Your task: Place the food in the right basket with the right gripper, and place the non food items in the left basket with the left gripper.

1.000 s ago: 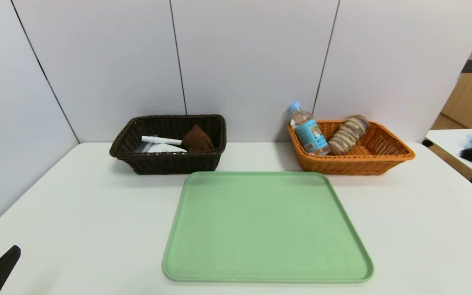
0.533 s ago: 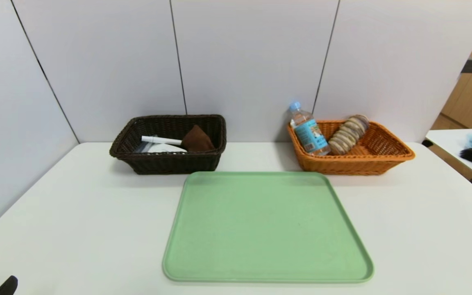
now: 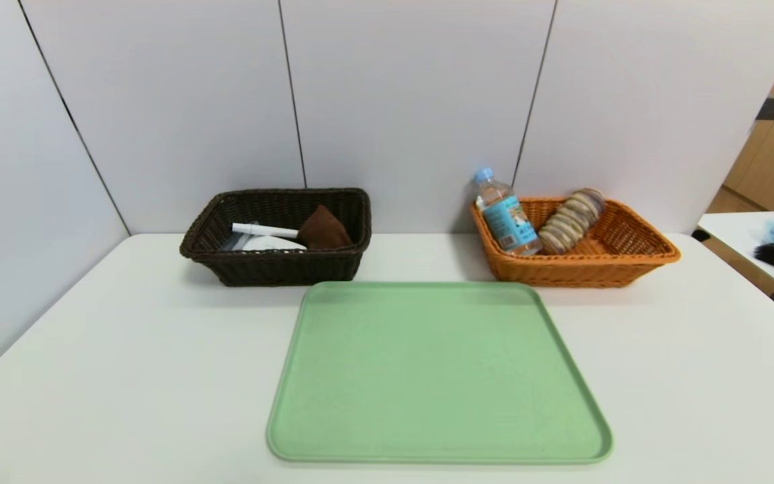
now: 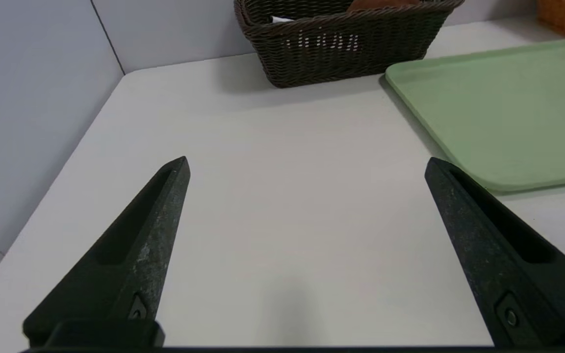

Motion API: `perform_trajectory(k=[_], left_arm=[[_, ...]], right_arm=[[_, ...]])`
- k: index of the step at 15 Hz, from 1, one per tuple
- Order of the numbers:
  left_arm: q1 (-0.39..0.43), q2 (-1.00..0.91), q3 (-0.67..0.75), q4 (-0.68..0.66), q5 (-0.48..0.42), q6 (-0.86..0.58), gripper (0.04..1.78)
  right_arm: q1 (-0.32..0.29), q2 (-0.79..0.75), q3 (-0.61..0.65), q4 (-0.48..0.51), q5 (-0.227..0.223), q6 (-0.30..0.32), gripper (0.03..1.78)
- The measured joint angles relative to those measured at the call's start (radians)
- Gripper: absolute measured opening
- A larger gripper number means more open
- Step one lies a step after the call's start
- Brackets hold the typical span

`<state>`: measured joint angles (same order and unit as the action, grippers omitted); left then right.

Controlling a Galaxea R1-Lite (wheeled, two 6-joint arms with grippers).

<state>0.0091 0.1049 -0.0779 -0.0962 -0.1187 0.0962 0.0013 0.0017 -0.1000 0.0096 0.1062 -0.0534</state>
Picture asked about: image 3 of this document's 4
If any white router box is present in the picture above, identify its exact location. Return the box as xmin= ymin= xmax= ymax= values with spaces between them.
xmin=243 ymin=235 xmax=308 ymax=252

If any dark brown wicker basket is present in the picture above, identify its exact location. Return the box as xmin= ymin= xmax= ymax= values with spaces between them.
xmin=179 ymin=188 xmax=373 ymax=288

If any white marker pen black cap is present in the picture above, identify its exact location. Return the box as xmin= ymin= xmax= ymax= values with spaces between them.
xmin=231 ymin=223 xmax=301 ymax=240

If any water bottle blue label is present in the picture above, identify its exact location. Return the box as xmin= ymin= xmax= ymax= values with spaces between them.
xmin=472 ymin=167 xmax=543 ymax=257

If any white side table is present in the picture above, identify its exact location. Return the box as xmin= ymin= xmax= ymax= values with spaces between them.
xmin=691 ymin=210 xmax=774 ymax=330

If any orange wicker basket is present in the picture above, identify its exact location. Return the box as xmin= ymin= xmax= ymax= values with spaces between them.
xmin=470 ymin=196 xmax=683 ymax=288

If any brown towel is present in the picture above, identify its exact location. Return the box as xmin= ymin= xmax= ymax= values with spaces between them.
xmin=297 ymin=204 xmax=354 ymax=250

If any sliced bread loaf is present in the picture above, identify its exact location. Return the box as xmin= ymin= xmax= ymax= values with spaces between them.
xmin=539 ymin=188 xmax=607 ymax=255

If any light green plastic tray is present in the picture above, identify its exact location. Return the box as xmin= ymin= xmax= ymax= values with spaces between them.
xmin=266 ymin=281 xmax=614 ymax=465

